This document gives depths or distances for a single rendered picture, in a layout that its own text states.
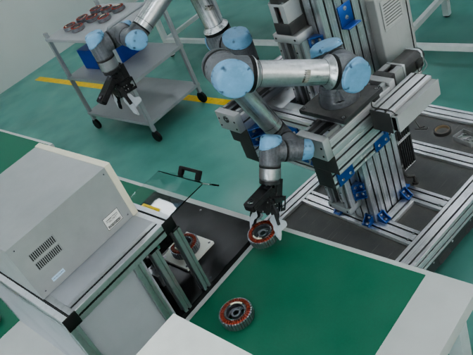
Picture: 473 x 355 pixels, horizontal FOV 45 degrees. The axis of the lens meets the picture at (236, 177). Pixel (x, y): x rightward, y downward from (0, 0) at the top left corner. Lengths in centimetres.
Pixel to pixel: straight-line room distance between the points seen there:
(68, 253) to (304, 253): 78
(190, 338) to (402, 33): 168
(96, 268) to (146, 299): 19
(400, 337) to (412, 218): 118
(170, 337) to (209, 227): 98
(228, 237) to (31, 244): 77
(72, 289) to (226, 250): 62
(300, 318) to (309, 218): 120
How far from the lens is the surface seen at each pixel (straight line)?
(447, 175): 300
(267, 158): 192
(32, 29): 766
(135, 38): 216
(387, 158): 273
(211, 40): 250
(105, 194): 177
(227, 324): 184
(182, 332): 129
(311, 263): 194
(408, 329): 171
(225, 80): 172
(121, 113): 489
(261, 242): 197
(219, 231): 218
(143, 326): 185
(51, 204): 173
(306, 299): 185
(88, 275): 174
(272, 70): 180
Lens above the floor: 211
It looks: 34 degrees down
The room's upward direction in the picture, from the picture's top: 24 degrees counter-clockwise
